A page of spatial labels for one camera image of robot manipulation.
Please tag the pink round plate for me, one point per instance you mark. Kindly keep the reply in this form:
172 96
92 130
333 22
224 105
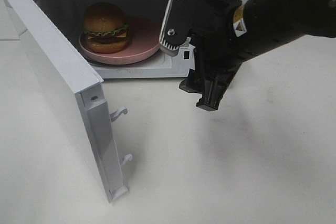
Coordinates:
120 51

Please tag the toy hamburger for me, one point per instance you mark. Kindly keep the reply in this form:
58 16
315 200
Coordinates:
105 27

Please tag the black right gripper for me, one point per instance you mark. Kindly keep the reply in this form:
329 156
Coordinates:
210 25

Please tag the glass microwave turntable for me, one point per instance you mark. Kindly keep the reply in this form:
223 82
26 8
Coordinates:
155 61

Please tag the white microwave door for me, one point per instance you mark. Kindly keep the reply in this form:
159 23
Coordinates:
74 91

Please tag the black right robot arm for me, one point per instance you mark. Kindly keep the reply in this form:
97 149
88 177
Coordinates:
263 25

